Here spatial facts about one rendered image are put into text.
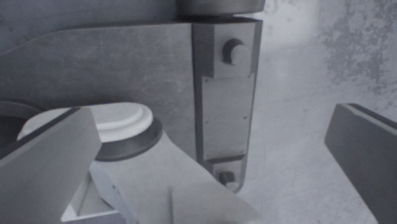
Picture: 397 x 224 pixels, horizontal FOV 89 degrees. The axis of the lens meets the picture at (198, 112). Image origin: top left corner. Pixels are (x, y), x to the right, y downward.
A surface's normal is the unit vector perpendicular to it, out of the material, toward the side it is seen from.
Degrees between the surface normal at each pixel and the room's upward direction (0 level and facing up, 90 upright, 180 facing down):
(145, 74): 0
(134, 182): 90
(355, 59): 0
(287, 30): 0
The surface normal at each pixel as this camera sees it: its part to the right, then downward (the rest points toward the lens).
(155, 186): -0.03, -0.88
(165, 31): 0.18, 0.47
